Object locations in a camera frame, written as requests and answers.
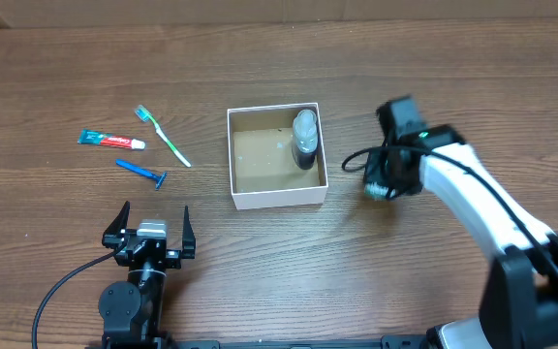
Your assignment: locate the red green toothpaste tube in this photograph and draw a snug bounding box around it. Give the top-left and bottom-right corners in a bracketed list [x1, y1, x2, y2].
[77, 130, 145, 150]

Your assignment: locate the blue disposable razor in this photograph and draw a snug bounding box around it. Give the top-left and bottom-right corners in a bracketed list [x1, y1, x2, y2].
[115, 159, 167, 190]

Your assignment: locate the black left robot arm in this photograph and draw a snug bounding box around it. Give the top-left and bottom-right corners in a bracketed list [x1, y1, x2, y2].
[98, 203, 196, 348]

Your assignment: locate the green white toothbrush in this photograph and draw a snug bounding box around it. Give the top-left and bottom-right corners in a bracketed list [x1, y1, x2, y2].
[135, 105, 192, 168]

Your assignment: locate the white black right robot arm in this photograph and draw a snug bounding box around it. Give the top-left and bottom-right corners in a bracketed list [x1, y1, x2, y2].
[363, 96, 558, 348]

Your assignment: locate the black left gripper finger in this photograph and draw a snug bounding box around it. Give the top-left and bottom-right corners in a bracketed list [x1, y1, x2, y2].
[181, 206, 197, 259]
[102, 201, 130, 249]

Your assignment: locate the green white soap box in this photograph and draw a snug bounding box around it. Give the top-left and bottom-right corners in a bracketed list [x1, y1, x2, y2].
[364, 183, 392, 201]

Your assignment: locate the white cardboard box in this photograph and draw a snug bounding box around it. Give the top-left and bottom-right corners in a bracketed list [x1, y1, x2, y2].
[227, 102, 328, 210]

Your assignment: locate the dark bottle with clear cap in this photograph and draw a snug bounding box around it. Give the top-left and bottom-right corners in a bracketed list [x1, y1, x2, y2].
[292, 110, 319, 170]

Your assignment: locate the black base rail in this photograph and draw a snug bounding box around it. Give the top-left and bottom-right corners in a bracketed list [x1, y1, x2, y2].
[84, 333, 435, 349]

